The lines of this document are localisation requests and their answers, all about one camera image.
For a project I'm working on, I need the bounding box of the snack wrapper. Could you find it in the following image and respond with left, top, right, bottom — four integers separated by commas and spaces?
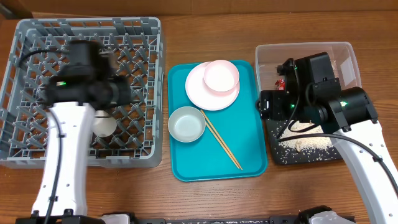
275, 78, 285, 91

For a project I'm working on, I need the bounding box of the pink bowl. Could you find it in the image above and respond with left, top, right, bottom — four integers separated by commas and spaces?
203, 60, 239, 92

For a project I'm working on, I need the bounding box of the wooden chopstick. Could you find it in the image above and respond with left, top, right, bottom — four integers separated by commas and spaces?
200, 110, 243, 170
205, 121, 242, 170

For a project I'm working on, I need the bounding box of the grey bowl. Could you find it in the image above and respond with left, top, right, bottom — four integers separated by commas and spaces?
168, 106, 205, 142

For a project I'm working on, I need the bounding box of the pale green cup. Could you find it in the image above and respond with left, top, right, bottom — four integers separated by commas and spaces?
93, 110, 117, 138

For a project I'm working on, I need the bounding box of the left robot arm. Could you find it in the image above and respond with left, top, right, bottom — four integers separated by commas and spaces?
32, 40, 131, 222

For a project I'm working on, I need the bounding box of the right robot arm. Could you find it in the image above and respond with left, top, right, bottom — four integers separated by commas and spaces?
256, 52, 397, 223

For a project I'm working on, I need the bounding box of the spilled rice pile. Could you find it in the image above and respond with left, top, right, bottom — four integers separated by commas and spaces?
278, 121, 333, 152

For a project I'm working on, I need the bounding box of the teal serving tray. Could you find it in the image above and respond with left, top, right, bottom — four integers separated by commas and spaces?
170, 60, 268, 182

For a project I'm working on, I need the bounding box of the black tray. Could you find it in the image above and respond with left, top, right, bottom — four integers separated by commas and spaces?
266, 120, 342, 165

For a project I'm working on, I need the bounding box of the clear plastic bin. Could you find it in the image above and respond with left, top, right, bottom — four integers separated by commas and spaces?
255, 42, 362, 91

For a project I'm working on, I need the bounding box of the large pink plate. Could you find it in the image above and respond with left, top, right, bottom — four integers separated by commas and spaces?
185, 62, 240, 111

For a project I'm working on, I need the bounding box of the grey plastic dish rack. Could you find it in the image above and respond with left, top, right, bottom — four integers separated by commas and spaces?
1, 17, 165, 169

